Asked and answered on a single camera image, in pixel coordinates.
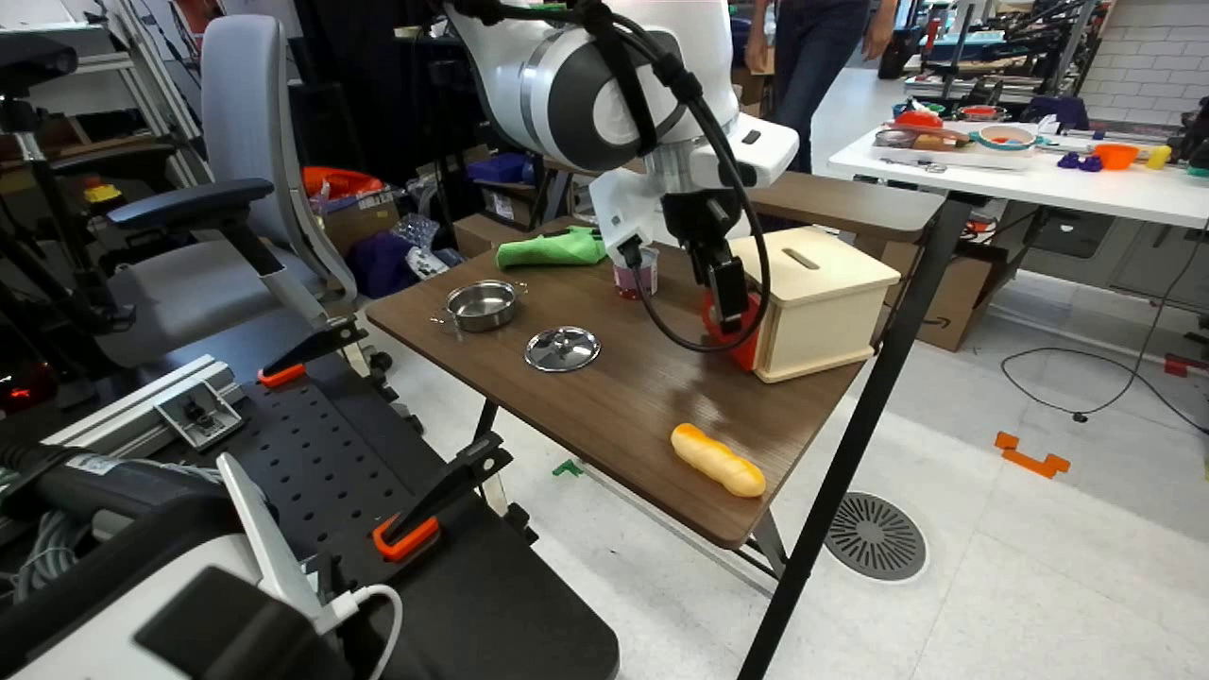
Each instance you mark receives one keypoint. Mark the silver metal pot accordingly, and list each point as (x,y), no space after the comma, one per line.
(481,307)

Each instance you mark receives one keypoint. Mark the orange toy bowl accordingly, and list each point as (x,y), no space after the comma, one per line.
(1116,156)

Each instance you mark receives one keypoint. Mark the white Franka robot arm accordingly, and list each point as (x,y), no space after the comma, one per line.
(567,87)

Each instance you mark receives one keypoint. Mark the white table with toys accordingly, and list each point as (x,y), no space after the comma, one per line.
(1006,174)

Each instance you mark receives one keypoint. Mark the black perforated robot platform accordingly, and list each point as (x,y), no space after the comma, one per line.
(327,466)

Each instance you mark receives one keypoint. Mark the black camera tripod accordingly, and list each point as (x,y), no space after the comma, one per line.
(50,190)

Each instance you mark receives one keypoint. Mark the brown desk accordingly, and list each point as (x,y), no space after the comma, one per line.
(857,200)

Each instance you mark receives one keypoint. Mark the orange floor marker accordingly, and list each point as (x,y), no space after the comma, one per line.
(1032,460)

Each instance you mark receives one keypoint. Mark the flat black device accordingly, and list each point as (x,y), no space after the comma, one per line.
(227,626)

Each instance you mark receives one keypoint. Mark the light wooden box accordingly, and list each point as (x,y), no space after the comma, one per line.
(819,302)

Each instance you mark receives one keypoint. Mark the grey office chair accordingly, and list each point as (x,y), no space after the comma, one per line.
(253,137)

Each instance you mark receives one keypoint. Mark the round floor drain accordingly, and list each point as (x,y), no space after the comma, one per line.
(875,537)

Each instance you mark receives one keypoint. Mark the silver pot lid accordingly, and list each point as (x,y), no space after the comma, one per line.
(565,350)

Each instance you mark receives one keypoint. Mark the silver aluminium rail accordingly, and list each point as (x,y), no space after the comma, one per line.
(139,401)

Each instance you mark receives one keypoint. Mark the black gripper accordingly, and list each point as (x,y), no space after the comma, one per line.
(705,229)

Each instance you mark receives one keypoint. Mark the green cloth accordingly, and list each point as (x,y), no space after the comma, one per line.
(550,250)

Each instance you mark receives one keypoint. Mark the small cardboard box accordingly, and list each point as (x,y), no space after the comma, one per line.
(949,296)

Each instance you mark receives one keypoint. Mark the black metal table frame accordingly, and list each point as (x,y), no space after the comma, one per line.
(857,430)

